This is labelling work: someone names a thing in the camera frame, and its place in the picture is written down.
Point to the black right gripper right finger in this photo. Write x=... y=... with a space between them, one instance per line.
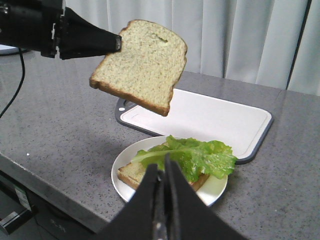
x=188 y=218

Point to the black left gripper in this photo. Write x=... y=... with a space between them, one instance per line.
x=31 y=25

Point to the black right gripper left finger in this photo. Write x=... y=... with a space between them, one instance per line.
x=136 y=220

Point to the green lettuce leaf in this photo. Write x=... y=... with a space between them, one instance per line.
x=193 y=156

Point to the bread slice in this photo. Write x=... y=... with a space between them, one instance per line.
x=133 y=173
x=146 y=69

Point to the white round plate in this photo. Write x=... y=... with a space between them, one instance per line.
x=209 y=193

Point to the light blue plate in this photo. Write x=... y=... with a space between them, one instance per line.
x=6 y=50

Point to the white cutting board grey rim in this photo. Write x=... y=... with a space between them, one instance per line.
x=205 y=118

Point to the grey white curtain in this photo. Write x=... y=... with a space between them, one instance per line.
x=273 y=43

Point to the silver drawer handle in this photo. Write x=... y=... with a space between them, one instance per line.
x=15 y=220

